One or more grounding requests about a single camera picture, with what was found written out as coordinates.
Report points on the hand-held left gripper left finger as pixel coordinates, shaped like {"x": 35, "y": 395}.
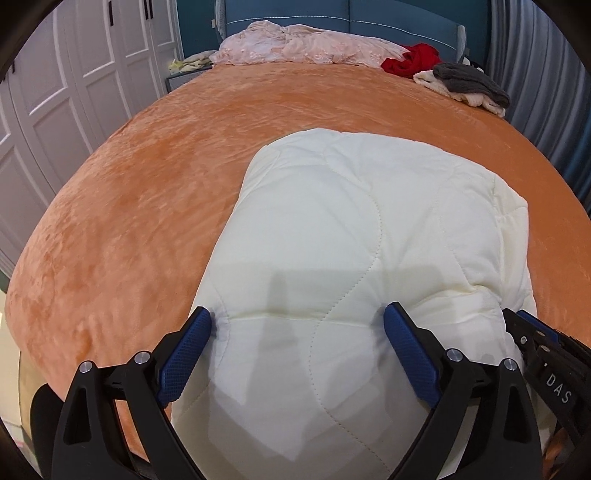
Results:
{"x": 184, "y": 357}

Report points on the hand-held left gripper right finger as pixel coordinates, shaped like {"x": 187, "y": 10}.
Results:
{"x": 411, "y": 357}

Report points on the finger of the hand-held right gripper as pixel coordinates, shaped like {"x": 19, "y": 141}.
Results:
{"x": 531, "y": 330}

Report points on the white quilted blanket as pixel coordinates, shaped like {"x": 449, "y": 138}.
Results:
{"x": 351, "y": 221}

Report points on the orange plush bed blanket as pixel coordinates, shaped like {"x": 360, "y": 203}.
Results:
{"x": 152, "y": 194}

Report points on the grey knitted garment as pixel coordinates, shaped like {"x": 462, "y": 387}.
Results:
{"x": 471, "y": 81}

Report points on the cream fleece garment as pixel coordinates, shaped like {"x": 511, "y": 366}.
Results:
{"x": 443, "y": 85}

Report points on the grey curtain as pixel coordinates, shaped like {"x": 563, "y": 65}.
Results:
{"x": 540, "y": 69}

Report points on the dark nightstand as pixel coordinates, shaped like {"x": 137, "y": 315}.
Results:
{"x": 184, "y": 81}

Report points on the pale yellow cloth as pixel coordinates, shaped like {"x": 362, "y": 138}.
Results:
{"x": 189, "y": 63}

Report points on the red garment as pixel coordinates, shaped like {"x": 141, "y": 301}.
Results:
{"x": 413, "y": 60}

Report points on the white panelled wardrobe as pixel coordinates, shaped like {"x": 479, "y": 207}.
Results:
{"x": 60, "y": 83}

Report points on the pink floral quilt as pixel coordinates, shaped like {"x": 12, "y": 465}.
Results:
{"x": 300, "y": 44}

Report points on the blue padded headboard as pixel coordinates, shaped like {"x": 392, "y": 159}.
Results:
{"x": 332, "y": 14}

